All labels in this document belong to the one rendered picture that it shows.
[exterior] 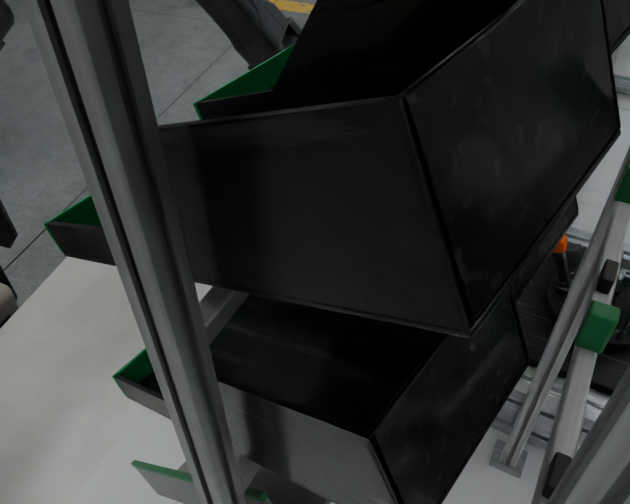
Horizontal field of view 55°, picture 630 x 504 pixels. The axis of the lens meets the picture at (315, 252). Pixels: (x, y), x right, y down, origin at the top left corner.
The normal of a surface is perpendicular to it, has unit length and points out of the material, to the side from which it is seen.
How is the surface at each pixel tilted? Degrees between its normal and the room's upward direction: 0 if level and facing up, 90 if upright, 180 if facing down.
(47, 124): 0
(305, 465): 90
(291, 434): 90
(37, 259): 0
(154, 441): 0
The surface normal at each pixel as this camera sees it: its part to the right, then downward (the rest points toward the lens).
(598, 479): -0.47, 0.63
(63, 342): -0.02, -0.71
